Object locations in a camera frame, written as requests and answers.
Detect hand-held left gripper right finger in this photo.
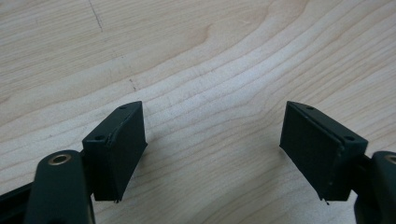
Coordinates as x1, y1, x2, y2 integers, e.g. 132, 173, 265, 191
278, 100, 369, 203

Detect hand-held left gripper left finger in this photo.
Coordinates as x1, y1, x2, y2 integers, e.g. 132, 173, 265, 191
81, 100, 149, 203

